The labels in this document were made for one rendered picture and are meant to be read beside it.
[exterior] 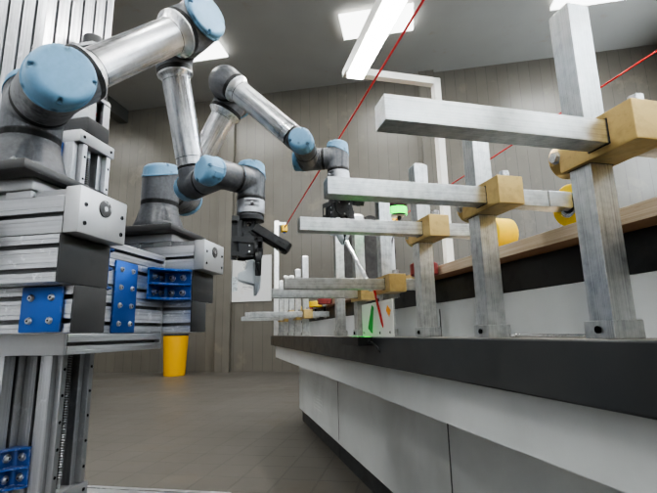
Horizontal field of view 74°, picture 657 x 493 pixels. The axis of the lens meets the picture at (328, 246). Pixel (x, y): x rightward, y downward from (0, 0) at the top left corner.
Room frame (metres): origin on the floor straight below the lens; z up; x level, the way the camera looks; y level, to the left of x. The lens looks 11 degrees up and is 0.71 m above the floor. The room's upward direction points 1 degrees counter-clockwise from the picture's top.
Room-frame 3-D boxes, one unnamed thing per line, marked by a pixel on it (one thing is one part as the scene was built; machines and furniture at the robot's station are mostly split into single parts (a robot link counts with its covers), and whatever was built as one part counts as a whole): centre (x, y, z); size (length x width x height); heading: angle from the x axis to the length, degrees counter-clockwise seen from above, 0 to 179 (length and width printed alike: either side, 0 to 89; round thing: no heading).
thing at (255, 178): (1.14, 0.21, 1.12); 0.09 x 0.08 x 0.11; 137
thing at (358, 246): (1.52, -0.11, 0.89); 0.03 x 0.03 x 0.48; 14
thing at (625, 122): (0.52, -0.35, 0.95); 0.13 x 0.06 x 0.05; 14
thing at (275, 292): (1.45, -0.03, 0.84); 0.43 x 0.03 x 0.04; 104
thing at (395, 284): (1.25, -0.17, 0.85); 0.13 x 0.06 x 0.05; 14
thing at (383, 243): (1.27, -0.17, 0.87); 0.03 x 0.03 x 0.48; 14
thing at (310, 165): (1.41, 0.06, 1.31); 0.11 x 0.11 x 0.08; 83
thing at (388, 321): (1.30, -0.14, 0.75); 0.26 x 0.01 x 0.10; 14
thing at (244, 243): (1.14, 0.22, 0.97); 0.09 x 0.08 x 0.12; 104
